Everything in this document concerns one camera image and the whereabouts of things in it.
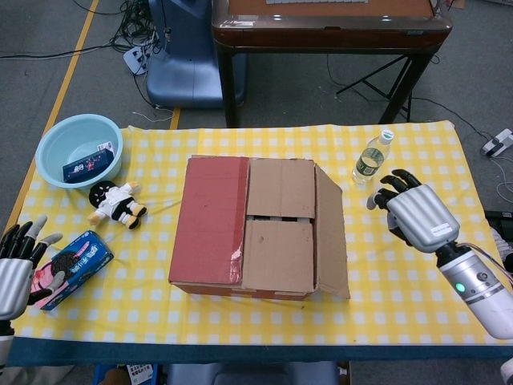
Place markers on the brown wooden mahjong table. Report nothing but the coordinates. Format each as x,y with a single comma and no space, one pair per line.
320,36

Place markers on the white printed paper sheet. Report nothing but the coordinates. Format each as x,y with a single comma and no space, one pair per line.
140,375

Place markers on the yellow white checkered tablecloth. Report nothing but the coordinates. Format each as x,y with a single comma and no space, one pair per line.
280,321

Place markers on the white black floor socket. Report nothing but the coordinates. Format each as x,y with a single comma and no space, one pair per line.
497,144

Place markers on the dark blue small carton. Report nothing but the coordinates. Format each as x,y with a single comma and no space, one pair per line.
86,164

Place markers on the red brown cardboard box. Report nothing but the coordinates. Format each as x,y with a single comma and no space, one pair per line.
208,224

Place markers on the blue cookie package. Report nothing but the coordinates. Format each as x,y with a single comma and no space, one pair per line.
86,258

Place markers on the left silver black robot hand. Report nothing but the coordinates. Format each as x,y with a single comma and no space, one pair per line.
12,284

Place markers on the black flat case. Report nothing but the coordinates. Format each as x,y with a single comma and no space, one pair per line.
501,216

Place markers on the white power strip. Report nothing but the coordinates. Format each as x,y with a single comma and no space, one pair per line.
134,60

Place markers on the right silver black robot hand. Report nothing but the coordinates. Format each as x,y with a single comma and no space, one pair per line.
425,216

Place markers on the black white plush doll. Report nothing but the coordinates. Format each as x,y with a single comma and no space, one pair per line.
114,200

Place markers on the clear green-label water bottle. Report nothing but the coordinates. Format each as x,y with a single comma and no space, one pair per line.
370,162

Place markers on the light blue plastic basin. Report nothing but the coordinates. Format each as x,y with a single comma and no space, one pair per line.
68,140

